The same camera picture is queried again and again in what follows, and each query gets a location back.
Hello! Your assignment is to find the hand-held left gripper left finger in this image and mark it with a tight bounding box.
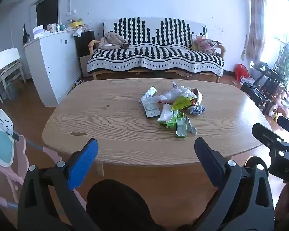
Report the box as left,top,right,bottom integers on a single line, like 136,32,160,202
17,138,99,231

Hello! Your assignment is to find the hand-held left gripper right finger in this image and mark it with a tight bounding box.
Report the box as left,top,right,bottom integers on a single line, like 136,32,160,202
195,137,275,231

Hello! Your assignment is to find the black trash bin gold rim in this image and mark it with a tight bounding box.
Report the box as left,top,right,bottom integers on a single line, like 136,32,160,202
244,156,268,171

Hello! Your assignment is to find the clear plastic wrapper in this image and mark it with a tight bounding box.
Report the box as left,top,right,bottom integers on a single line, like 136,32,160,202
185,117,198,135

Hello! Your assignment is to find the green white snack bag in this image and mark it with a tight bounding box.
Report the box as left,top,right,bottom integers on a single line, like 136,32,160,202
157,103,181,128

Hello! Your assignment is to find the pink tricycle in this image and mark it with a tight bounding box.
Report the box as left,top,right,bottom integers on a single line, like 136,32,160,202
265,88,289,124

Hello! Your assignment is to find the small green carton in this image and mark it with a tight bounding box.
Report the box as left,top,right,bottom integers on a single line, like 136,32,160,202
176,116,187,139

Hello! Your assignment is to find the black wooden chair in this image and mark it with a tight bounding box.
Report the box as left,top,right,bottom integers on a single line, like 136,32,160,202
240,82,265,112

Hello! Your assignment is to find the crumpled blue grey paper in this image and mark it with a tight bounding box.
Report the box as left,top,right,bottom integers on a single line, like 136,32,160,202
189,104,206,116

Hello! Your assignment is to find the person's dark clothed leg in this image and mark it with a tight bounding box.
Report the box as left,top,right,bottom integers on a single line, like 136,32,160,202
86,179,152,231

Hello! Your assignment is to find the yellow green snack wrapper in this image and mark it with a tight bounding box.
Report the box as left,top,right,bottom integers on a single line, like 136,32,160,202
172,96,198,110

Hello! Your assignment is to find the green potted plant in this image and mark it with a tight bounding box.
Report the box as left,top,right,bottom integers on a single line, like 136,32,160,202
273,41,289,87

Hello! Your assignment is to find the red plastic bag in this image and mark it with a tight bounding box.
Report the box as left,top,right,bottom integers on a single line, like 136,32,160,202
234,64,250,81

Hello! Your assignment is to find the clear plastic bag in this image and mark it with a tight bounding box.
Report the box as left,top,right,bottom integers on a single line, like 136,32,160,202
156,81,196,102

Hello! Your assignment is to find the flattened white cardboard box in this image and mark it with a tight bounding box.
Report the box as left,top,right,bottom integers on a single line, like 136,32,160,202
141,96,162,118

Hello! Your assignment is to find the printed fabric baby seat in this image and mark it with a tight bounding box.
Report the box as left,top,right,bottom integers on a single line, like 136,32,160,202
0,106,87,223

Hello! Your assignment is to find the green white blister pack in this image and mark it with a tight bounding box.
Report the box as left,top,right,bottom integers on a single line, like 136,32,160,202
144,87,157,98

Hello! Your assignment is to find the white cabinet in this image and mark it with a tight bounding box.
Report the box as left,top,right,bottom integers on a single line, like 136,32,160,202
24,31,81,108

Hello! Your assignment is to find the beige patterned curtain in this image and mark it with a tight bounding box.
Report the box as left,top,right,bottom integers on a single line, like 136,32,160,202
246,0,267,64

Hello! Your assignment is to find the black white striped sofa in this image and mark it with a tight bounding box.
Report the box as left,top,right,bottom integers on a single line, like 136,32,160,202
87,17,225,76

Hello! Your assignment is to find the beige plush cloth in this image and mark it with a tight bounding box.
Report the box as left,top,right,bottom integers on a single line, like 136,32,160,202
98,32,130,51

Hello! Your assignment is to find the white crumpled paper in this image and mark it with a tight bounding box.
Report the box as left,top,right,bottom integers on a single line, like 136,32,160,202
73,27,87,37

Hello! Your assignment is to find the white paper box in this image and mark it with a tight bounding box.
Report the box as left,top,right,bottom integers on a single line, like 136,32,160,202
32,25,46,39

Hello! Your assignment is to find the wooden frame sofa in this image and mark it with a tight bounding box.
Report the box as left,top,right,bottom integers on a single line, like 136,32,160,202
88,40,227,83

